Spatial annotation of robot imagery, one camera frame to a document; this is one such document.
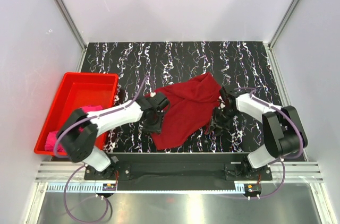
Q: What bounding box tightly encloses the right aluminium frame post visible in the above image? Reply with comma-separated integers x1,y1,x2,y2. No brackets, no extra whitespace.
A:
268,0,302,49

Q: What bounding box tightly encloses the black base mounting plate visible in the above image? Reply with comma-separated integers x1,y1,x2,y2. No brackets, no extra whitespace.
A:
86,153,269,180

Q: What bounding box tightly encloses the aluminium rail front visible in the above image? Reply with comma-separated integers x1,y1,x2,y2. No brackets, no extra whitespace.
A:
35,161,324,194

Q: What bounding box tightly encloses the pink t shirt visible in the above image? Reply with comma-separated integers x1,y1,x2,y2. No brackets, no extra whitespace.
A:
44,105,103,152

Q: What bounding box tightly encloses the dark red t shirt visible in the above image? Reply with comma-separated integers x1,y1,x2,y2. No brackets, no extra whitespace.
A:
151,73,221,150

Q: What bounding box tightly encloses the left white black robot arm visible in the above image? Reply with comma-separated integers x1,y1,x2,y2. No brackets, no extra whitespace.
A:
56,93,169,179

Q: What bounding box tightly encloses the aluminium frame post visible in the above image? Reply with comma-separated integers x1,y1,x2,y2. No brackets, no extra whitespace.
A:
54,0,87,51
268,0,302,49

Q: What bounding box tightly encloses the left aluminium frame post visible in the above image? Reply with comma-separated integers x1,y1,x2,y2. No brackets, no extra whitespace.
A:
54,0,87,51

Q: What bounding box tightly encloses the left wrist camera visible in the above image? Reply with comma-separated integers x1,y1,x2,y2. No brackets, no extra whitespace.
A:
146,92,170,111

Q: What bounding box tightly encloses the red plastic bin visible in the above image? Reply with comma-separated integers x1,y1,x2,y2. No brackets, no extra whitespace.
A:
34,72,118,156

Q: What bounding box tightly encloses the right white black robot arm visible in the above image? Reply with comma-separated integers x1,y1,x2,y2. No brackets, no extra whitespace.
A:
206,87,308,180

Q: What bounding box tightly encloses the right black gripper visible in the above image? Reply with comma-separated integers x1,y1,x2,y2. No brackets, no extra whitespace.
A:
207,107,239,137

